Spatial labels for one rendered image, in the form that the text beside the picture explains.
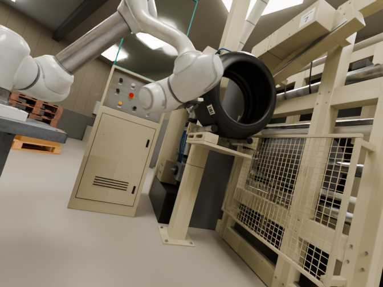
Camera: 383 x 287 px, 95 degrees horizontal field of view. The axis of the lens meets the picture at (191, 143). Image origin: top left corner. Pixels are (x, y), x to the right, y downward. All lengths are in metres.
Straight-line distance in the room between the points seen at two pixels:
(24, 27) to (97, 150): 7.57
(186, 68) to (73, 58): 0.64
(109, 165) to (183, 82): 1.27
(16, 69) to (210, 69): 0.75
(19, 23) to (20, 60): 7.98
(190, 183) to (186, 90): 1.02
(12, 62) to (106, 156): 0.97
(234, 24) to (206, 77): 1.36
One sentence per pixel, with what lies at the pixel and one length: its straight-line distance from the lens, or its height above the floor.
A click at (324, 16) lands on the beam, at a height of 1.69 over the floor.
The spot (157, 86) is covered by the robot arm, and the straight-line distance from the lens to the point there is 0.60.
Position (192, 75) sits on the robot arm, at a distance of 0.56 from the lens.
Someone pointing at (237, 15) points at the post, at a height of 1.98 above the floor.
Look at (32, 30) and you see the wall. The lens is 8.98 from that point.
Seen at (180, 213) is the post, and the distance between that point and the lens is 1.54.
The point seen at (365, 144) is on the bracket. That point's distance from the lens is 1.15.
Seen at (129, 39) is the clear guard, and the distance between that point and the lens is 1.93.
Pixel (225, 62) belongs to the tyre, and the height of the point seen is 1.30.
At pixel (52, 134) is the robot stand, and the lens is 0.81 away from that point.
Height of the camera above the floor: 0.70
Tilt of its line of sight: 4 degrees up
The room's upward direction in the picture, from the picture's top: 16 degrees clockwise
